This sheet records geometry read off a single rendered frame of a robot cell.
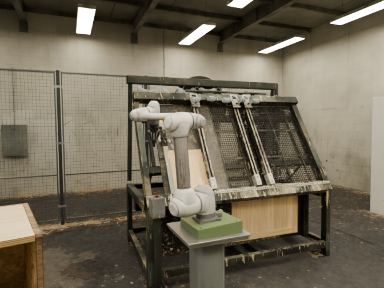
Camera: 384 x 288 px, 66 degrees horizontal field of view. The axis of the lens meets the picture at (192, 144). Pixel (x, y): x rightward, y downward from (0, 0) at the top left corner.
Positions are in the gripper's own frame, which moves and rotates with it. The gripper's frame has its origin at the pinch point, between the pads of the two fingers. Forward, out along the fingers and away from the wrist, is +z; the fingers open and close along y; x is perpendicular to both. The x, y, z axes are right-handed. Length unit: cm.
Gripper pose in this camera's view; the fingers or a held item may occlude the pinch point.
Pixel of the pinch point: (154, 143)
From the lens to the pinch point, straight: 283.0
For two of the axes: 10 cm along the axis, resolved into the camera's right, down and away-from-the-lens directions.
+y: -9.4, 1.0, -3.2
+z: -0.6, 8.9, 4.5
